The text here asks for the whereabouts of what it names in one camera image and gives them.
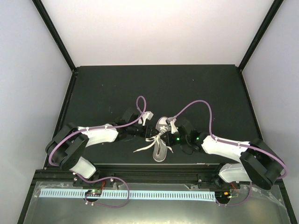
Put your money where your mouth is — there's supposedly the white shoelace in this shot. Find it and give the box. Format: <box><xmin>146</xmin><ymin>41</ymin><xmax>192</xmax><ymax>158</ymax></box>
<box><xmin>134</xmin><ymin>126</ymin><xmax>173</xmax><ymax>156</ymax></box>

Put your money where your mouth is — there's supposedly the grey canvas sneaker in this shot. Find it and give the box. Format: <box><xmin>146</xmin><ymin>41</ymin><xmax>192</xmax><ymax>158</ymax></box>
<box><xmin>153</xmin><ymin>117</ymin><xmax>172</xmax><ymax>162</ymax></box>

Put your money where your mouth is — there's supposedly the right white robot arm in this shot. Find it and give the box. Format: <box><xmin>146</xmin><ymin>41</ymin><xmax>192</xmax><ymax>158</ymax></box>
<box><xmin>154</xmin><ymin>117</ymin><xmax>283</xmax><ymax>190</ymax></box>

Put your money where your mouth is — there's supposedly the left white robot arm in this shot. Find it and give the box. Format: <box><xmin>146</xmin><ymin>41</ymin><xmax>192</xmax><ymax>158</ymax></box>
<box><xmin>45</xmin><ymin>109</ymin><xmax>157</xmax><ymax>186</ymax></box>

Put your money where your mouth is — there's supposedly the right small circuit board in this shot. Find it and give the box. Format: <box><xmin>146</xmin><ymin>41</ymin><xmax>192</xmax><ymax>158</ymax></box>
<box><xmin>215</xmin><ymin>191</ymin><xmax>239</xmax><ymax>199</ymax></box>

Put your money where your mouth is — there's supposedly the small green circuit board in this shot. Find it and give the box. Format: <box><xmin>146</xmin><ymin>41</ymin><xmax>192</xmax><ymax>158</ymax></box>
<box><xmin>85</xmin><ymin>189</ymin><xmax>102</xmax><ymax>196</ymax></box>

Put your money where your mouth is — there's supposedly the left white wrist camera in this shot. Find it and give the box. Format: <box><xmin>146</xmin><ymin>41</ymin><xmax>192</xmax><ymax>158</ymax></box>
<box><xmin>138</xmin><ymin>111</ymin><xmax>154</xmax><ymax>126</ymax></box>

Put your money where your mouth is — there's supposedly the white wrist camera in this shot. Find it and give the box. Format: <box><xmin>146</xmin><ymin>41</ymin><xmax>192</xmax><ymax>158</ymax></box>
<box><xmin>166</xmin><ymin>117</ymin><xmax>178</xmax><ymax>134</ymax></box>
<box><xmin>138</xmin><ymin>111</ymin><xmax>154</xmax><ymax>126</ymax></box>

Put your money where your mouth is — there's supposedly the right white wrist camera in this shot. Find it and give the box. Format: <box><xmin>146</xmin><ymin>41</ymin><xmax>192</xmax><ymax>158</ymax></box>
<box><xmin>166</xmin><ymin>117</ymin><xmax>178</xmax><ymax>134</ymax></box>

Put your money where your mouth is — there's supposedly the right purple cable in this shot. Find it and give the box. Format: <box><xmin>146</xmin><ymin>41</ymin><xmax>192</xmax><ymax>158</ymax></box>
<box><xmin>170</xmin><ymin>100</ymin><xmax>288</xmax><ymax>180</ymax></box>

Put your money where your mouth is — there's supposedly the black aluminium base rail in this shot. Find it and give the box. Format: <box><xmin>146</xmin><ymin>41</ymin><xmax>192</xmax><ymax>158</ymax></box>
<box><xmin>72</xmin><ymin>163</ymin><xmax>225</xmax><ymax>187</ymax></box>

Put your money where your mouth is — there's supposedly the light blue slotted cable duct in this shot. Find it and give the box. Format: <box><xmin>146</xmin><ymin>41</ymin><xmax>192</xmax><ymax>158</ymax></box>
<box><xmin>39</xmin><ymin>189</ymin><xmax>216</xmax><ymax>202</ymax></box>

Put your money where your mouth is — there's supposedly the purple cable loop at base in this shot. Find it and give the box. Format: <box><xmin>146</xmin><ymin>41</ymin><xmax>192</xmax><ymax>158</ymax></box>
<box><xmin>83</xmin><ymin>176</ymin><xmax>130</xmax><ymax>208</ymax></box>

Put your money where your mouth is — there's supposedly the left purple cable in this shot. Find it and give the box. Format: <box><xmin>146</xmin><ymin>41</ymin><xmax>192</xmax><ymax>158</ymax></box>
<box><xmin>48</xmin><ymin>96</ymin><xmax>147</xmax><ymax>185</ymax></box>

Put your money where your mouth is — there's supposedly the left black frame post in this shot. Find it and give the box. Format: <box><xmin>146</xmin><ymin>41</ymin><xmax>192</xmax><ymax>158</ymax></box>
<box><xmin>32</xmin><ymin>0</ymin><xmax>76</xmax><ymax>72</ymax></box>

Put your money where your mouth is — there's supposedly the black frame post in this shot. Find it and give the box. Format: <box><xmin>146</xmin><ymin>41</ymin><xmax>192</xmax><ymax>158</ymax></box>
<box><xmin>238</xmin><ymin>0</ymin><xmax>284</xmax><ymax>72</ymax></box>
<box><xmin>32</xmin><ymin>0</ymin><xmax>76</xmax><ymax>72</ymax></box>

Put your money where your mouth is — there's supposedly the right black frame post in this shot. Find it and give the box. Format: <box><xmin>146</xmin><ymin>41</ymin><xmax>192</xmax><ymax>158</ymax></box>
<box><xmin>238</xmin><ymin>0</ymin><xmax>284</xmax><ymax>72</ymax></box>

